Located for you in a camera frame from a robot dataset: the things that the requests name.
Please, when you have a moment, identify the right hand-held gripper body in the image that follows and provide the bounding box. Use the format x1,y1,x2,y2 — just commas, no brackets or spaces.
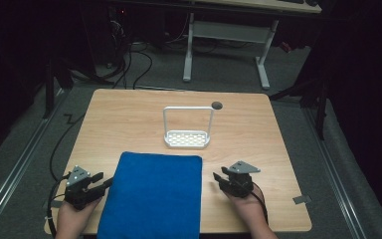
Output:
220,160,262,199

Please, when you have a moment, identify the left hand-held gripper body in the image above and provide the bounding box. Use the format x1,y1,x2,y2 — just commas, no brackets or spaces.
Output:
63,165,104,211

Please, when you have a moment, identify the blue towel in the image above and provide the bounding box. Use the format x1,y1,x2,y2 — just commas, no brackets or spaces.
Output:
96,150,204,239

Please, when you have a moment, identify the person's left hand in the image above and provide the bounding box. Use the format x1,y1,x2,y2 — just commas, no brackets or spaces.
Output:
55,197,101,235

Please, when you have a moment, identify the person's right hand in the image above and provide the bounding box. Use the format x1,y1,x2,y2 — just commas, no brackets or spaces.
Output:
225,183,269,232

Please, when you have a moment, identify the grey tape piece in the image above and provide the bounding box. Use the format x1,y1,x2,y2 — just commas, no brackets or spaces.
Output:
291,194,312,205

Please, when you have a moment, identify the black metal stand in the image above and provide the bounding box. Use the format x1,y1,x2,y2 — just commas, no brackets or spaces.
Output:
42,57,75,120
268,74,330,141

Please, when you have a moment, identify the white-legged wooden desk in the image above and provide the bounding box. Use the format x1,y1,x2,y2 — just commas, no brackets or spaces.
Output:
107,0,323,91

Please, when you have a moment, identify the dark computer case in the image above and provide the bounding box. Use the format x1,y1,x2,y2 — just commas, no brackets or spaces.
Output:
106,5,131,46

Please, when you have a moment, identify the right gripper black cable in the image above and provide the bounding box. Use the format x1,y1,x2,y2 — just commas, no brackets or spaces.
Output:
251,181,270,224

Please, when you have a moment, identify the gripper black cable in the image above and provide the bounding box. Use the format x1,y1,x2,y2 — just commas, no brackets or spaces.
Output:
251,181,270,224
46,172,73,239

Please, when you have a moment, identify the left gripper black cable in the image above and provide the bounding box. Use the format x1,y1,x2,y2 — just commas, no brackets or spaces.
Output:
46,172,73,239

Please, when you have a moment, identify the black floor cable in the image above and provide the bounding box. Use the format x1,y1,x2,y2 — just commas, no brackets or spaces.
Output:
48,113,87,182

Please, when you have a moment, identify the white rack with handle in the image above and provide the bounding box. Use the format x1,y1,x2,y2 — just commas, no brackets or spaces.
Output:
162,106,215,149

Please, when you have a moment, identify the metal floor rail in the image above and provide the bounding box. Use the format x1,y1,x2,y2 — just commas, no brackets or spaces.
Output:
301,107,368,239
0,87,70,234

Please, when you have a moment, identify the bundle of black cables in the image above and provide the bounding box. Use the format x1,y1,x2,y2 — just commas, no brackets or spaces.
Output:
109,41,154,91

